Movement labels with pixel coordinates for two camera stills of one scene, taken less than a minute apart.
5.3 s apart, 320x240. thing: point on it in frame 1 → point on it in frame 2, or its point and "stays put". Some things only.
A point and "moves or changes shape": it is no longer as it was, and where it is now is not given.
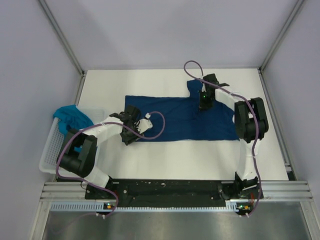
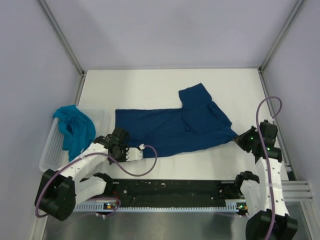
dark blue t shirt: x=180 y=118 moves or changes shape
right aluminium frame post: x=280 y=35 stays put
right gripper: x=203 y=106 → x=240 y=140
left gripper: x=127 y=140 → x=123 y=159
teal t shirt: x=71 y=117 stays put
